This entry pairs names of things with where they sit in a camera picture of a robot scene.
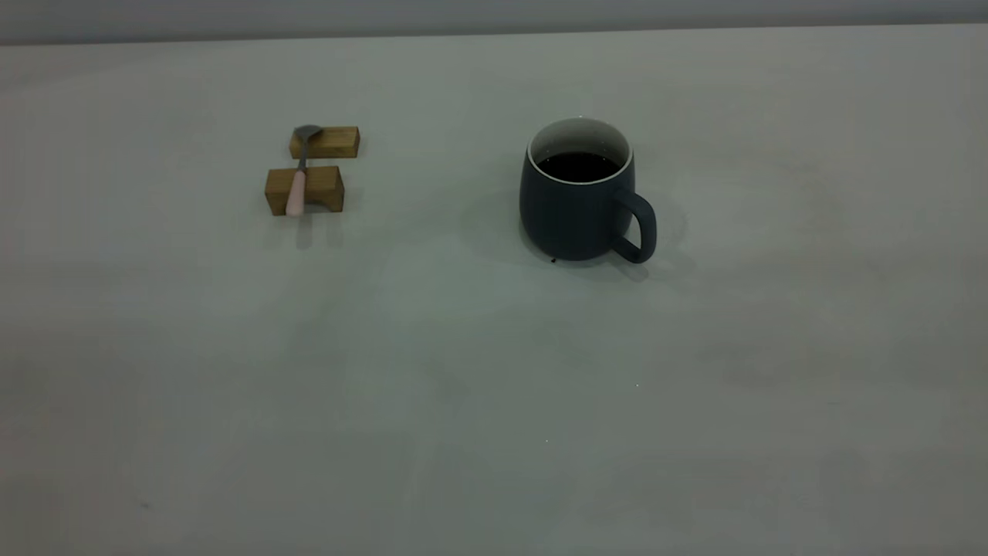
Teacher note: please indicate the flat wooden block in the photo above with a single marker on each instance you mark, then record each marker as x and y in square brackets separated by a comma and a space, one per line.
[340, 143]

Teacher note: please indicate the dark grey ceramic cup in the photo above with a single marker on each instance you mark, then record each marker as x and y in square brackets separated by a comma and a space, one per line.
[563, 216]

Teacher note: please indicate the notched wooden block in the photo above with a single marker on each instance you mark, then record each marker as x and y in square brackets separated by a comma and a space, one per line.
[324, 184]

